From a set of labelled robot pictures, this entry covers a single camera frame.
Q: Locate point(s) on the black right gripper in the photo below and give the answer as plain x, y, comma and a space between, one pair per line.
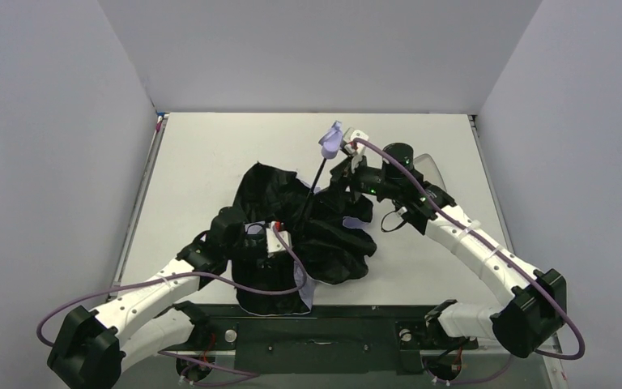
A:
340, 172

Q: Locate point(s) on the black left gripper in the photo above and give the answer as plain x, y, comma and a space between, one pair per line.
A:
260, 271

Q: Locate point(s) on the lilac black umbrella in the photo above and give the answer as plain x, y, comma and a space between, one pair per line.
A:
329, 244

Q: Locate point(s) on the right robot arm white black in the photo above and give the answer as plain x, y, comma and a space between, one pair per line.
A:
531, 304

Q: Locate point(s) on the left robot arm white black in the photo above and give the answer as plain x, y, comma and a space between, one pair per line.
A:
93, 347

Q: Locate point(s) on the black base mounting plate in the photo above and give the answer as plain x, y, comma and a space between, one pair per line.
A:
328, 340

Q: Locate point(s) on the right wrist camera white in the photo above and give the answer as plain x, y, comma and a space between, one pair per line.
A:
351, 146

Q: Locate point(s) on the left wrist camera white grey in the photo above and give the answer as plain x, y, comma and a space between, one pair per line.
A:
277, 240

